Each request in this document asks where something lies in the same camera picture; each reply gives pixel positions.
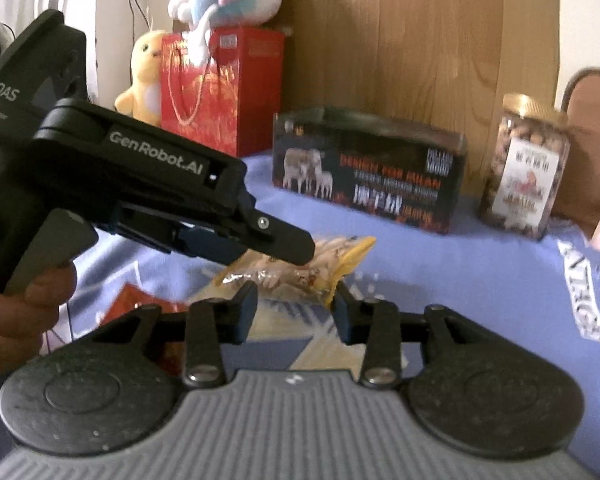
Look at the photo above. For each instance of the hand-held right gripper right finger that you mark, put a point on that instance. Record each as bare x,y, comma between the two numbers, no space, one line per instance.
345,315

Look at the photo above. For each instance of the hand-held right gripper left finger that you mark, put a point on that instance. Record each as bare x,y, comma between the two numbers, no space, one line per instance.
244,312

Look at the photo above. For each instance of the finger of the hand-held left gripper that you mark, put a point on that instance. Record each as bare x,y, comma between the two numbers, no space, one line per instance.
280,240
210,247

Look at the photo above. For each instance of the clear yellow snack packet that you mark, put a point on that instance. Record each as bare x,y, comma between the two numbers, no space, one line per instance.
325,262

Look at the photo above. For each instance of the person's left hand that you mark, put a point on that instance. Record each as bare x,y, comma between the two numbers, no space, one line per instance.
15,325

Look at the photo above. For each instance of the red snack packet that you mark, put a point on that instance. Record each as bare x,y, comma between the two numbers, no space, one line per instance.
135,302

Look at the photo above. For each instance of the yellow plush duck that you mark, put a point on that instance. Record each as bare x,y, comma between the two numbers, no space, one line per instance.
145,75

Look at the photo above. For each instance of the red gift bag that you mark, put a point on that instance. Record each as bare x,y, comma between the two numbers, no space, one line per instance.
225,95

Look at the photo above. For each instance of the black printed box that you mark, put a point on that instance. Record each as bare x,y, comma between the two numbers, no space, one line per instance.
375,175

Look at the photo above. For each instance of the blue printed blanket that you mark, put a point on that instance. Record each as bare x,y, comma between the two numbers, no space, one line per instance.
480,280

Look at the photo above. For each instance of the clear jar of nuts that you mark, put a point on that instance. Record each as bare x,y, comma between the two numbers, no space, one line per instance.
525,170

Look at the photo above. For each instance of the wooden board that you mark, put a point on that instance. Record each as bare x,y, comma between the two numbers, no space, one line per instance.
405,35

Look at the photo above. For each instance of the brown chair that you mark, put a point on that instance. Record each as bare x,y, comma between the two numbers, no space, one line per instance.
590,125

